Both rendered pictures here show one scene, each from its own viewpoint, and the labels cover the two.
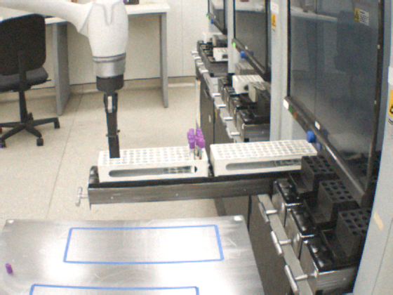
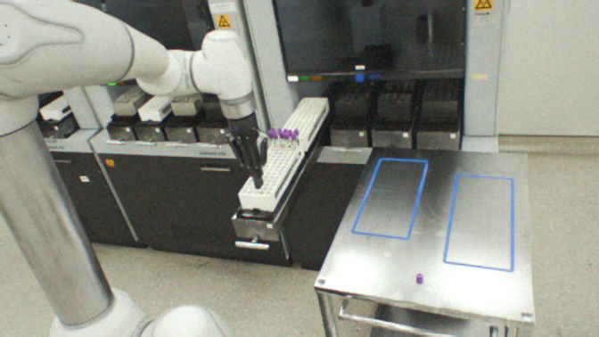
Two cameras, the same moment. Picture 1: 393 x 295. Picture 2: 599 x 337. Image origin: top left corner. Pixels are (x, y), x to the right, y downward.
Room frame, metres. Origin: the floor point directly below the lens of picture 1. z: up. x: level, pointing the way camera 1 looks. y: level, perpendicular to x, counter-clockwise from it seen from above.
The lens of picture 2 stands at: (0.60, 1.11, 1.61)
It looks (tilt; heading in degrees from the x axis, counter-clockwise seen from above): 33 degrees down; 300
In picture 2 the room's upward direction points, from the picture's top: 11 degrees counter-clockwise
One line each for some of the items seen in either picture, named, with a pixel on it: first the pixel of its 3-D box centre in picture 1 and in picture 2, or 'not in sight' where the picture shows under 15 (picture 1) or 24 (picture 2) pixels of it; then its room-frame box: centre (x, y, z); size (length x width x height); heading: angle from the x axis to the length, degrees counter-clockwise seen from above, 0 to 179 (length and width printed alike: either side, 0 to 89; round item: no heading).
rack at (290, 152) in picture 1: (264, 159); (305, 124); (1.31, -0.19, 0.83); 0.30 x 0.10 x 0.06; 96
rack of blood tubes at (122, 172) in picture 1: (151, 166); (274, 175); (1.28, 0.12, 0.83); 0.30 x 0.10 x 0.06; 96
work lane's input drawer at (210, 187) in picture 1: (201, 180); (291, 164); (1.29, -0.01, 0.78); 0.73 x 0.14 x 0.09; 96
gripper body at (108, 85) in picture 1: (110, 90); (244, 127); (1.27, 0.22, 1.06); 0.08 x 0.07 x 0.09; 6
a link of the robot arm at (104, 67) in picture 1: (109, 64); (238, 102); (1.27, 0.22, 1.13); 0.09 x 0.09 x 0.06
